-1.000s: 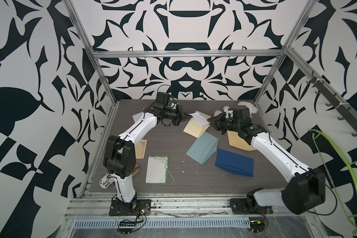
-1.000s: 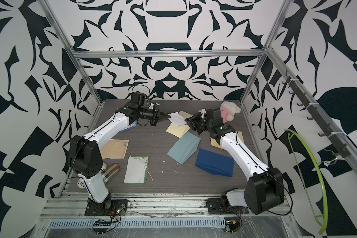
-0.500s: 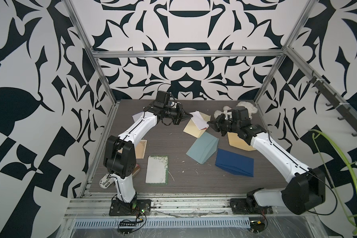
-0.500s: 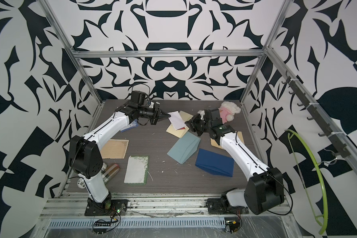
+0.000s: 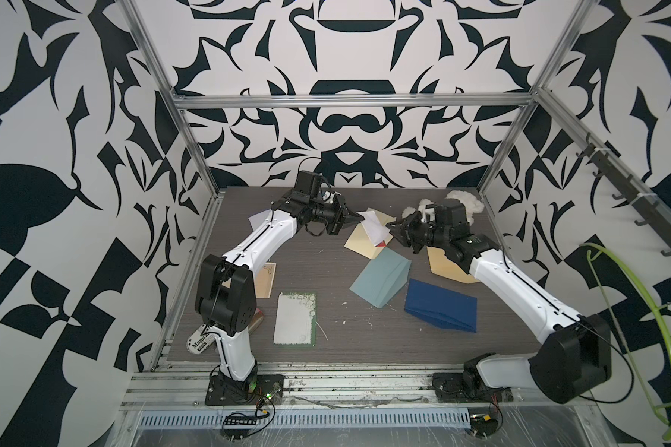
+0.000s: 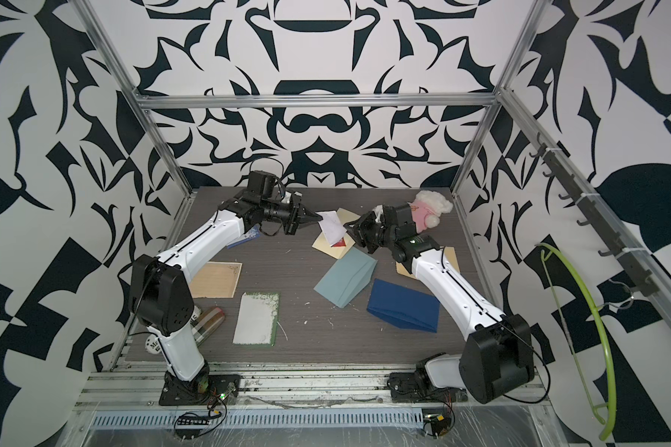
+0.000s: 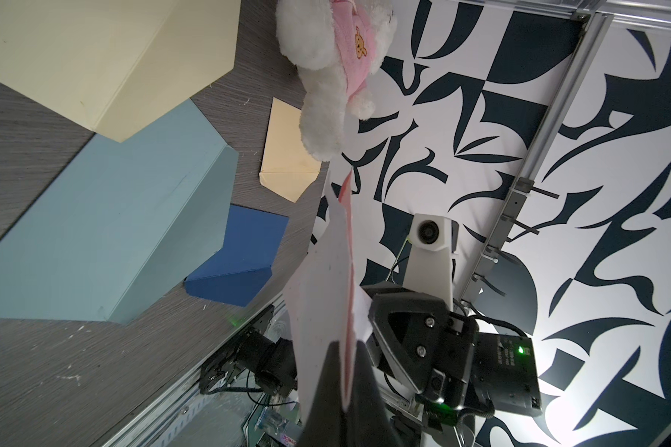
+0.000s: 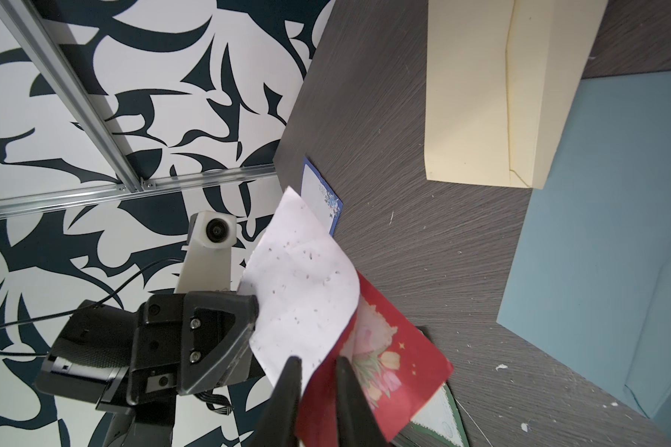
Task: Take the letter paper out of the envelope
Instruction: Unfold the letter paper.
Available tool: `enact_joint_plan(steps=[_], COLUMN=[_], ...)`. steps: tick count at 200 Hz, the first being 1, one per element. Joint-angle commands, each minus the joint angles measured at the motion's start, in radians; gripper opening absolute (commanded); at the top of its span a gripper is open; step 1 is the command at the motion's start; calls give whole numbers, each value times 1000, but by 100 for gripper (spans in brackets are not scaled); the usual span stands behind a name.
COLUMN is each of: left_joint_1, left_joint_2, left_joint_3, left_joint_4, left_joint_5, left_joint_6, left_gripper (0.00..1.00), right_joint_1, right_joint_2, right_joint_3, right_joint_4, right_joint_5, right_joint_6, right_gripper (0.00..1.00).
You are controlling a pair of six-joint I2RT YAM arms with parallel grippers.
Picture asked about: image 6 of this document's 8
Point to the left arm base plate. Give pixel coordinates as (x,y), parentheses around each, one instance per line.
(200,391)

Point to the right black connector board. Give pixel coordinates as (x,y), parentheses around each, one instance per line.
(436,426)

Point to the black hook rack rail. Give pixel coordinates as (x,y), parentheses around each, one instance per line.
(598,215)

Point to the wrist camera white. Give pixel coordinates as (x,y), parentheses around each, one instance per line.
(291,198)
(378,211)

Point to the white cable duct strip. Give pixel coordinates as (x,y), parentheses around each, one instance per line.
(281,418)

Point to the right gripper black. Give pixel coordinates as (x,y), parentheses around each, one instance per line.
(359,230)

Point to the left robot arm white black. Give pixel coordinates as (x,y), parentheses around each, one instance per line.
(160,296)

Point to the light blue envelope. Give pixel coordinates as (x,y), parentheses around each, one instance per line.
(347,278)

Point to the pale yellow envelope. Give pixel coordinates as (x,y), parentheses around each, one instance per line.
(339,250)

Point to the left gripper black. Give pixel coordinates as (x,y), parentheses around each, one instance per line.
(304,216)

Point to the left black connector board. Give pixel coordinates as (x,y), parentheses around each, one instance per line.
(190,426)

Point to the plaid checkered tube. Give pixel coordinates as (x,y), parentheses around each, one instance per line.
(205,321)

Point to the pink white letter paper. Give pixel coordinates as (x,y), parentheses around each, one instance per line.
(332,227)

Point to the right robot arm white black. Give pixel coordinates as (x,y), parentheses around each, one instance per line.
(498,356)

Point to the black connector board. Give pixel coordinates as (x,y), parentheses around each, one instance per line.
(436,426)
(190,426)

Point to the white teddy bear pink shirt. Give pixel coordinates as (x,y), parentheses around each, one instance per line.
(427,209)

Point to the tan yellow envelope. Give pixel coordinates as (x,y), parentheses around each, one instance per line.
(450,255)

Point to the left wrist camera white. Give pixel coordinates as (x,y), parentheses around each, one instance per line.
(291,198)

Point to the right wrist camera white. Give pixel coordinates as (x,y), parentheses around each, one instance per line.
(378,211)

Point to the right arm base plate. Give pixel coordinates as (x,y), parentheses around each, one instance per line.
(412,387)

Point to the cream letter paper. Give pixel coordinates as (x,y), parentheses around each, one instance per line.
(216,280)

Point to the dark blue envelope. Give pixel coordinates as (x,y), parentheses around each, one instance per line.
(404,308)

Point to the white green-bordered letter paper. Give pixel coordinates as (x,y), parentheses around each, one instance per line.
(258,317)

